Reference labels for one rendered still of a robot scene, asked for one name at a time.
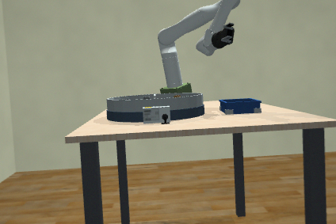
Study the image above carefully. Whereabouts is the grey round turning table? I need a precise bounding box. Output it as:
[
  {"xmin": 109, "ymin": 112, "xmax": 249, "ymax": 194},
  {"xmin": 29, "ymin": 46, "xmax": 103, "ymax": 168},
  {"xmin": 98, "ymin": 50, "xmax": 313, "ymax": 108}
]
[{"xmin": 106, "ymin": 93, "xmax": 204, "ymax": 124}]

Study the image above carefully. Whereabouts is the blue rectangular crate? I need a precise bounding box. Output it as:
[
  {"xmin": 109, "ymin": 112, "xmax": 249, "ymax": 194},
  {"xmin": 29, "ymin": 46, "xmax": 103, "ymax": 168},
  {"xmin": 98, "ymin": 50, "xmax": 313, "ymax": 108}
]
[{"xmin": 219, "ymin": 98, "xmax": 262, "ymax": 115}]

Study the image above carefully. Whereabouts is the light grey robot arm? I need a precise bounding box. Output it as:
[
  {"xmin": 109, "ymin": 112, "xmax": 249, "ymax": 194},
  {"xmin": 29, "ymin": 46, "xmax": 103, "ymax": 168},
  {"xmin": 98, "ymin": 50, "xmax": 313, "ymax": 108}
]
[{"xmin": 158, "ymin": 0, "xmax": 240, "ymax": 88}]

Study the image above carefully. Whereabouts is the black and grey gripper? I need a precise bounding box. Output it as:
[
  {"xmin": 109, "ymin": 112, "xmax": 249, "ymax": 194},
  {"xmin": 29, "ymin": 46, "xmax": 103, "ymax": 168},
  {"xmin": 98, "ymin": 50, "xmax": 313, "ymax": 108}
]
[{"xmin": 203, "ymin": 22, "xmax": 235, "ymax": 50}]

